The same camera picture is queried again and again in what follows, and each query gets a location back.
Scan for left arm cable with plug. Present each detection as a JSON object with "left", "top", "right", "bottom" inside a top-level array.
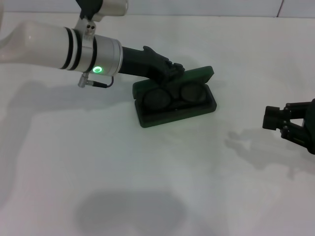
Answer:
[{"left": 77, "top": 75, "right": 114, "bottom": 89}]

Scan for green glasses case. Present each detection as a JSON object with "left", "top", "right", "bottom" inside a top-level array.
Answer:
[{"left": 132, "top": 65, "right": 218, "bottom": 128}]

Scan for silver left camera mount bracket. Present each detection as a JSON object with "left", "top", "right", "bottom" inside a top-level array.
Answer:
[{"left": 73, "top": 14, "right": 104, "bottom": 41}]

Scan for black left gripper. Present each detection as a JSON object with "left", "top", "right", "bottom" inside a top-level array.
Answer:
[{"left": 119, "top": 45, "right": 185, "bottom": 87}]

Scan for black glasses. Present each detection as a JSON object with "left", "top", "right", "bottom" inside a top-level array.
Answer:
[{"left": 142, "top": 82, "right": 210, "bottom": 112}]

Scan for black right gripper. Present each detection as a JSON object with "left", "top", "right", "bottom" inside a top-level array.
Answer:
[{"left": 262, "top": 97, "right": 315, "bottom": 156}]

